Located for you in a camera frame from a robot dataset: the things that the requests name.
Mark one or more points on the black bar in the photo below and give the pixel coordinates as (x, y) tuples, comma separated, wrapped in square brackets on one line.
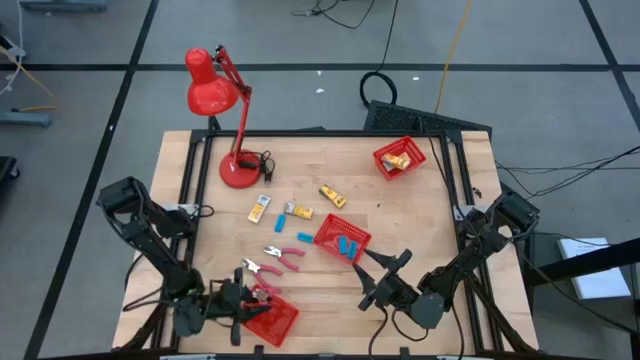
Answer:
[(580, 260)]

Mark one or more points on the red desk lamp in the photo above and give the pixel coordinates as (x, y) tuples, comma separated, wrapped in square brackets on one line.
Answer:
[(210, 92)]

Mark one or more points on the blue eraser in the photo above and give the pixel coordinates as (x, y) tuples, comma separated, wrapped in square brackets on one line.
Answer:
[(305, 237), (343, 245), (280, 223), (352, 250)]

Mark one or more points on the white paper stack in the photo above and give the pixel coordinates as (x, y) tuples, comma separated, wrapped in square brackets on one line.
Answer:
[(595, 267)]

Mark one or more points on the black aluminium table frame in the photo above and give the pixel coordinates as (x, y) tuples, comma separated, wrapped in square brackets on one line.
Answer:
[(325, 133)]

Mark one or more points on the black perforated panel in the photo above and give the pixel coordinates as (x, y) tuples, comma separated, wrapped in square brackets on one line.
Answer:
[(400, 117)]

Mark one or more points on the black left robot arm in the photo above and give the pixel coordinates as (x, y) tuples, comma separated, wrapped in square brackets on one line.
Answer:
[(150, 235)]

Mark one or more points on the red plastic basket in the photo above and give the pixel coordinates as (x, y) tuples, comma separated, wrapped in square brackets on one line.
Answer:
[(280, 325), (415, 150), (332, 225)]

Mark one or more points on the yellow green crayon box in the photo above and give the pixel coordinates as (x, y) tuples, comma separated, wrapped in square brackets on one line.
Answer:
[(300, 211), (333, 196)]

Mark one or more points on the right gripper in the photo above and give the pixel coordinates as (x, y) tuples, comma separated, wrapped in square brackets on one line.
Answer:
[(392, 290)]

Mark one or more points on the plastic-wrapped yellow crayon box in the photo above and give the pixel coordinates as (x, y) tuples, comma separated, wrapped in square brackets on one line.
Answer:
[(259, 208), (400, 161)]

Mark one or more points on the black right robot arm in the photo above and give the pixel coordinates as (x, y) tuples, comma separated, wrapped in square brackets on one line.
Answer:
[(480, 250)]

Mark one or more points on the grey stand foot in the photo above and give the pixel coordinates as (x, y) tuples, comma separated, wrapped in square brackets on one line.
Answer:
[(62, 5), (25, 119)]

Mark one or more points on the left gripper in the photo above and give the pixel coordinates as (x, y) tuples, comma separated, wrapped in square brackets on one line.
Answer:
[(227, 302)]

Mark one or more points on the black object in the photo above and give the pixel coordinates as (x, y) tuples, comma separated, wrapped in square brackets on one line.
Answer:
[(7, 172)]

